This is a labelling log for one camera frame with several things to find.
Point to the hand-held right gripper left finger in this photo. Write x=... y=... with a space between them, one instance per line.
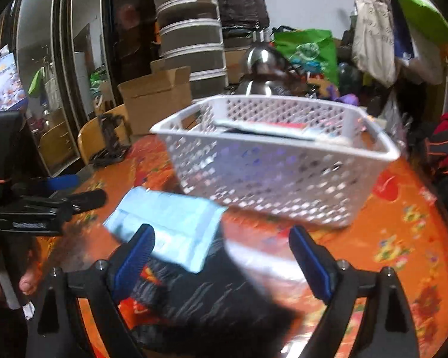
x=134 y=261

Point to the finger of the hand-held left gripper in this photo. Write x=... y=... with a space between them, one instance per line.
x=63 y=182
x=86 y=199

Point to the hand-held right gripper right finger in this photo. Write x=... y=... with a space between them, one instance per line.
x=313 y=264

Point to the light blue cloth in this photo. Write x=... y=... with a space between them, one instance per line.
x=171 y=220

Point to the black knit cloth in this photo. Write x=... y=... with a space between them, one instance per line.
x=209 y=305

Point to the white perforated plastic basket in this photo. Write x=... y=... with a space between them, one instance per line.
x=268 y=181

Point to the pink packet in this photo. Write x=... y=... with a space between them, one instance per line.
x=283 y=125

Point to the person's left hand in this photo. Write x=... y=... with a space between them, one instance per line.
x=30 y=283

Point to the wooden chair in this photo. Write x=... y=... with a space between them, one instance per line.
x=86 y=141

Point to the blue printed packet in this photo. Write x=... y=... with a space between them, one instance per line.
x=5 y=82

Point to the mirrored wardrobe door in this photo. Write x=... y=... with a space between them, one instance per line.
x=86 y=44
x=44 y=82

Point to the open cardboard box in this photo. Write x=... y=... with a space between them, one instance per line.
x=156 y=97

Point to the purple object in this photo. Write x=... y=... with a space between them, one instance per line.
x=345 y=97

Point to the clear plastic bag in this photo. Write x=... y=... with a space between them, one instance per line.
x=394 y=113

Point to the grey stacked storage tower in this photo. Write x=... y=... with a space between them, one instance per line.
x=190 y=33

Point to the small cardboard box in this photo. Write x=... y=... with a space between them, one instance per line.
x=236 y=65

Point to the stainless steel kettle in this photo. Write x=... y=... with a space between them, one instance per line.
x=263 y=59

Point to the green shopping bag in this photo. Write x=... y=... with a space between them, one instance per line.
x=310 y=52

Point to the white tote bag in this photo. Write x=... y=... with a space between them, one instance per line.
x=423 y=63

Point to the cream tote bag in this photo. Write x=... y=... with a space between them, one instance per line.
x=373 y=37

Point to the blue hanging bag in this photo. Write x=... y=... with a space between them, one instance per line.
x=401 y=33

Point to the black bag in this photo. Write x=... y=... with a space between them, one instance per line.
x=242 y=3

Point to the green hanging bag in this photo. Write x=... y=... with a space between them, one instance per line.
x=418 y=7

